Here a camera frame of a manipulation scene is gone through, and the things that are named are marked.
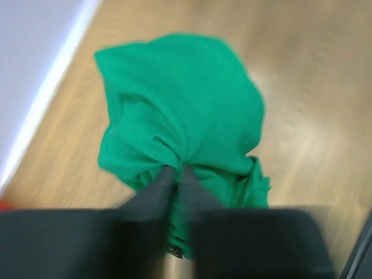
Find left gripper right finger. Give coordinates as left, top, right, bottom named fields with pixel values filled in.
left=181, top=164, right=229, bottom=221

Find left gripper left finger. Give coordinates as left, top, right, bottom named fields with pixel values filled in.
left=117, top=166, right=176, bottom=221

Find green t shirt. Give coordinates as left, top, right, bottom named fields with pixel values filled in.
left=93, top=32, right=272, bottom=260

